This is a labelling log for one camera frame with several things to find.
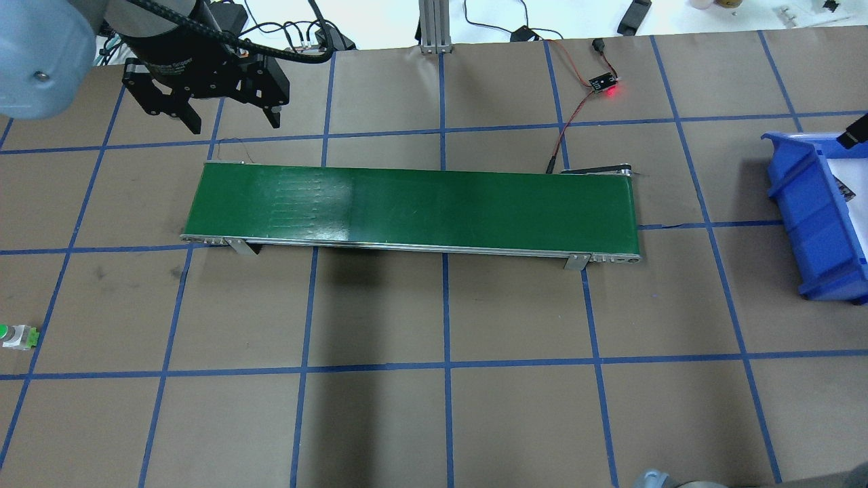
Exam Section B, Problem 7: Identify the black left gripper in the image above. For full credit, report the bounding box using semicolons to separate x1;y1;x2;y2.
122;27;290;135

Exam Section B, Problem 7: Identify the black capacitor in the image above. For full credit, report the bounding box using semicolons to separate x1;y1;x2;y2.
833;177;856;203

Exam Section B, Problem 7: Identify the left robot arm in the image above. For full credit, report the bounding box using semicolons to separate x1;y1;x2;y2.
1;1;290;134

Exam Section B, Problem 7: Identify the blue storage bin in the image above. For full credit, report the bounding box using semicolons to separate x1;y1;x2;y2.
762;131;867;305

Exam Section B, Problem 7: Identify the black power adapter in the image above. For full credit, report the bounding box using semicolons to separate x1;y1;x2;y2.
616;0;653;37

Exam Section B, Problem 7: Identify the small sensor board red led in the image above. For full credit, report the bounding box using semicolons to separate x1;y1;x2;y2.
588;71;619;94

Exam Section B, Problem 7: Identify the green conveyor belt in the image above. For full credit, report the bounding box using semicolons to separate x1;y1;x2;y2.
180;161;642;268

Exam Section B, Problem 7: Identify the aluminium frame post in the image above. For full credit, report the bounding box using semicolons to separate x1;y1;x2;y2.
418;0;453;55

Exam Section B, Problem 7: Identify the red black power cable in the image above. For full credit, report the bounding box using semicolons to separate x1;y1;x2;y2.
545;39;619;174

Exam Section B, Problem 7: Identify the green push button switch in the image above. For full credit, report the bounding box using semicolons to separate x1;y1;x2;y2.
1;324;41;351

